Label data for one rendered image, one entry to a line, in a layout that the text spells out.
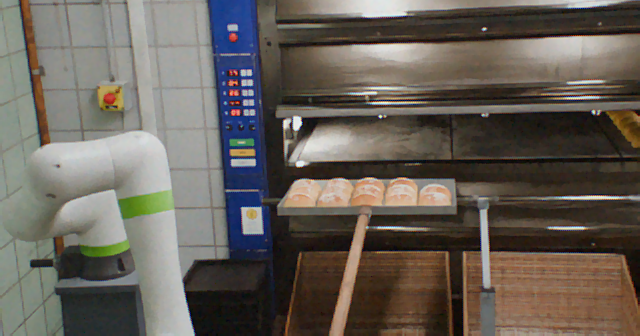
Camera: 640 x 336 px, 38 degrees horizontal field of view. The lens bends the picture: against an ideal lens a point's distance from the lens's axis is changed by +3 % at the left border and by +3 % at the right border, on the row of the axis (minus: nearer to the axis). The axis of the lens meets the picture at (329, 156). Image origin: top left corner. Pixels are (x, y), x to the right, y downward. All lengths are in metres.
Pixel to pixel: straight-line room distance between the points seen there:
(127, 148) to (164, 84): 1.43
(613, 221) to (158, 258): 1.88
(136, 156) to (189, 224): 1.56
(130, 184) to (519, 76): 1.66
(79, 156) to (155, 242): 0.24
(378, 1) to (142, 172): 1.45
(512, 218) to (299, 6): 1.07
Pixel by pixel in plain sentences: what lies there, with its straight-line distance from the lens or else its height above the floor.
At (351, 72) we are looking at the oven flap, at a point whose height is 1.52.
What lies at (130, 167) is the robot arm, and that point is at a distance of 1.97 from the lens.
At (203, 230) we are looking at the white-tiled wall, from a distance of 3.50.
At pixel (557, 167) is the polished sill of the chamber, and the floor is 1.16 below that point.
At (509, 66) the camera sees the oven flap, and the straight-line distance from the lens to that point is 3.23.
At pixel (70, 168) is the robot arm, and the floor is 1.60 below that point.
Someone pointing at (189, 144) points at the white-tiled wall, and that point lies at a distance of 3.41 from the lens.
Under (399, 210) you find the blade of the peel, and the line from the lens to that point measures 2.79.
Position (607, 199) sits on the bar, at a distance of 2.99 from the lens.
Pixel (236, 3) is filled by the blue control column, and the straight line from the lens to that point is 3.24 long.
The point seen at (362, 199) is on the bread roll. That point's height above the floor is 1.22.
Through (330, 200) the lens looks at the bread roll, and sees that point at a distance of 2.81.
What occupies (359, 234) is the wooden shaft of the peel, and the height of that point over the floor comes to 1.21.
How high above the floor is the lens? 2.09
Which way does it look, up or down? 15 degrees down
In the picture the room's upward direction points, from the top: 3 degrees counter-clockwise
